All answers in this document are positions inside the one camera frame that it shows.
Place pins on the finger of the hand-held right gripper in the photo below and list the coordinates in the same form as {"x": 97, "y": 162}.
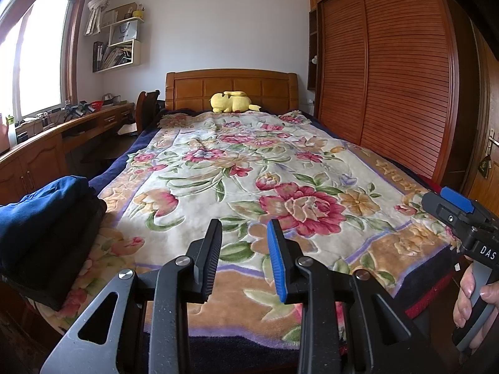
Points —
{"x": 444, "y": 214}
{"x": 456, "y": 199}

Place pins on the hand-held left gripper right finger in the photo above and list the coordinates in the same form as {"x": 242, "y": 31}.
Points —
{"x": 277, "y": 268}

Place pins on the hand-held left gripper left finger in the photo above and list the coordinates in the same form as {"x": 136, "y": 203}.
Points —
{"x": 210, "y": 265}

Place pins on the blue suit jacket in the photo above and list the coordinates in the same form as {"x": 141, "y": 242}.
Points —
{"x": 39, "y": 210}

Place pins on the black folded clothes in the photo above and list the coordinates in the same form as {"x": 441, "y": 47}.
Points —
{"x": 66, "y": 257}

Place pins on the person's right hand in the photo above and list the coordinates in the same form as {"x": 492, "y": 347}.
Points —
{"x": 464, "y": 300}

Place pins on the floral blanket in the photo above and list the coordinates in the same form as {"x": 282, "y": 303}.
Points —
{"x": 241, "y": 163}

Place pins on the wooden door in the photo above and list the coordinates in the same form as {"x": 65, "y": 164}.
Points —
{"x": 487, "y": 85}

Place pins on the wooden slatted wardrobe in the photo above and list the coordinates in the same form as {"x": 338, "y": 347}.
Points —
{"x": 397, "y": 66}

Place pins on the white cloth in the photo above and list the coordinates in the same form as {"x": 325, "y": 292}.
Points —
{"x": 126, "y": 129}

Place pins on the yellow plush toy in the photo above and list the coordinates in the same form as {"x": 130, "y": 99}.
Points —
{"x": 232, "y": 103}

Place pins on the wooden chair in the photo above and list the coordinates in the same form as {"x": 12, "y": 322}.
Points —
{"x": 143, "y": 109}

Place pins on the wooden bed headboard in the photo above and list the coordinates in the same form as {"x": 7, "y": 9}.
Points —
{"x": 187, "y": 89}

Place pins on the metal bowl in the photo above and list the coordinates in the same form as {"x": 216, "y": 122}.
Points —
{"x": 109, "y": 98}

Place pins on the wooden desk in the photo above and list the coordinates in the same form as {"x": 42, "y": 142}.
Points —
{"x": 35, "y": 159}

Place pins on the black gadget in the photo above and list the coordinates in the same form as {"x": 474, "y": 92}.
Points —
{"x": 78, "y": 109}

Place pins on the dark corner shelf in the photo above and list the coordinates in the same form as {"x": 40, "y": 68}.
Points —
{"x": 312, "y": 39}

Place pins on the stack of books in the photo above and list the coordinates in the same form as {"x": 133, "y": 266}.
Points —
{"x": 113, "y": 56}

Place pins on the green capped bottle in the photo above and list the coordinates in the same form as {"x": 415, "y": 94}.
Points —
{"x": 11, "y": 130}

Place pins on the pink bottle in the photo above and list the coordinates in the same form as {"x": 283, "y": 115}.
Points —
{"x": 4, "y": 138}

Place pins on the white paper bag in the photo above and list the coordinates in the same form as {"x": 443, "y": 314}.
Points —
{"x": 124, "y": 33}

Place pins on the window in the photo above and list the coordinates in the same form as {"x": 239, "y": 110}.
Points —
{"x": 39, "y": 54}

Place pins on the tied white curtain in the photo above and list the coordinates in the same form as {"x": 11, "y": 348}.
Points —
{"x": 99, "y": 4}

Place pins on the white wall shelf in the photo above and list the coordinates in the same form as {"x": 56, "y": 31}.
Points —
{"x": 136, "y": 52}

